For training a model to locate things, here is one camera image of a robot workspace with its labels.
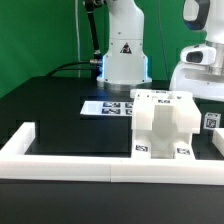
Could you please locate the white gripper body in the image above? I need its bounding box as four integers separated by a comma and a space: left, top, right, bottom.
169, 43, 224, 102

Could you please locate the white chair seat block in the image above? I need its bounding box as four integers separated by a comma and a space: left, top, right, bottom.
132, 99, 194, 159

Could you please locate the white chair back frame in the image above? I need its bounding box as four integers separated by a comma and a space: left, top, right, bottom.
130, 89, 201, 133

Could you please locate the white paper marker sheet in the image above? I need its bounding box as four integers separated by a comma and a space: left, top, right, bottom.
80, 101, 133, 117

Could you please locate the black robot cable hose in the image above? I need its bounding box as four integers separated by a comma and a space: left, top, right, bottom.
45, 0, 103, 78

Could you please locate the thin white hanging cable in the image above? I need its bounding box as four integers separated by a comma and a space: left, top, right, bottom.
76, 0, 82, 78

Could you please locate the white U-shaped fence frame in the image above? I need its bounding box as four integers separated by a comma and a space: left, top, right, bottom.
0, 122, 224, 186

